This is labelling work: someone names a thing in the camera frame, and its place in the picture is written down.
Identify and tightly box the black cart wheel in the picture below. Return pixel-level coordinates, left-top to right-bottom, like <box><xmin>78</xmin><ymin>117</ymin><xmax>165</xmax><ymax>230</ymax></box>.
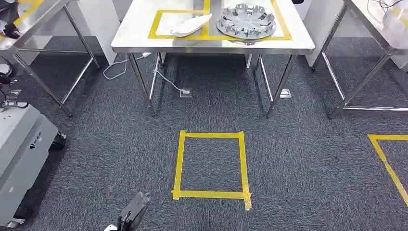
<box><xmin>50</xmin><ymin>131</ymin><xmax>67</xmax><ymax>151</ymax></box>

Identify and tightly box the yellow tape on bench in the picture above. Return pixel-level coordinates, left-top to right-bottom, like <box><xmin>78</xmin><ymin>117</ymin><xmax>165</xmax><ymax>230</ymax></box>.
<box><xmin>147</xmin><ymin>0</ymin><xmax>292</xmax><ymax>41</ymax></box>

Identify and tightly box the bare steel bench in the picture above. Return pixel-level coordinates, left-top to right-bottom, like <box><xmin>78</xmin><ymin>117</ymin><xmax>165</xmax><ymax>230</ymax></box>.
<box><xmin>310</xmin><ymin>0</ymin><xmax>408</xmax><ymax>120</ymax></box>

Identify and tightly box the grey cart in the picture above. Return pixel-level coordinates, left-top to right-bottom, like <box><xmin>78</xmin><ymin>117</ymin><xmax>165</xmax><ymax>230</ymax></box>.
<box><xmin>0</xmin><ymin>103</ymin><xmax>60</xmax><ymax>229</ymax></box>

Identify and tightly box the white partition panel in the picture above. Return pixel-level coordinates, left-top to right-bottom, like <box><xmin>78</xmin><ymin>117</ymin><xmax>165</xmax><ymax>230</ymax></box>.
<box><xmin>301</xmin><ymin>0</ymin><xmax>347</xmax><ymax>67</ymax></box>
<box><xmin>77</xmin><ymin>0</ymin><xmax>121</xmax><ymax>65</ymax></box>

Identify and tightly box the black and silver device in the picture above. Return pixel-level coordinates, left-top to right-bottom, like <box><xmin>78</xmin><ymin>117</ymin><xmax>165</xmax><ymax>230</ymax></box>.
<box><xmin>0</xmin><ymin>64</ymin><xmax>29</xmax><ymax>111</ymax></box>

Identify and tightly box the round metal parts fixture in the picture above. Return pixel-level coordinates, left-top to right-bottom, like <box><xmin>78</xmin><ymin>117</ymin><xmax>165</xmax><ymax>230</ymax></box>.
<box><xmin>216</xmin><ymin>3</ymin><xmax>277</xmax><ymax>41</ymax></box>

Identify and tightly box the white power cable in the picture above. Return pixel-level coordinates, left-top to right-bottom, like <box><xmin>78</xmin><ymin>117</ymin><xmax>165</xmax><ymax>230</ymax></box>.
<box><xmin>102</xmin><ymin>52</ymin><xmax>192</xmax><ymax>93</ymax></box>

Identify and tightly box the white plastic shell part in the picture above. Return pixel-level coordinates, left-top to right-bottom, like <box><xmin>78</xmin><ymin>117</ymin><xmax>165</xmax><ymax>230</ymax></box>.
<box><xmin>169</xmin><ymin>13</ymin><xmax>213</xmax><ymax>38</ymax></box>

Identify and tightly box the yellow floor tape square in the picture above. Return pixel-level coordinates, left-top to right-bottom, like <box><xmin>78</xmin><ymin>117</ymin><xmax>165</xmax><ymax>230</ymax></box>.
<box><xmin>171</xmin><ymin>130</ymin><xmax>253</xmax><ymax>211</ymax></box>
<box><xmin>367</xmin><ymin>134</ymin><xmax>408</xmax><ymax>208</ymax></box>

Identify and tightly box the steel bench with tape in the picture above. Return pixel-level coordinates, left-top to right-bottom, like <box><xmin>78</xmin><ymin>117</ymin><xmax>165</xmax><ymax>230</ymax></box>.
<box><xmin>110</xmin><ymin>0</ymin><xmax>316</xmax><ymax>119</ymax></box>

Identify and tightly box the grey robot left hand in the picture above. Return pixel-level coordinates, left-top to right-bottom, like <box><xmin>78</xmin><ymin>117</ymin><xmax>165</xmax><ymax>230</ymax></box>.
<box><xmin>118</xmin><ymin>191</ymin><xmax>152</xmax><ymax>231</ymax></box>

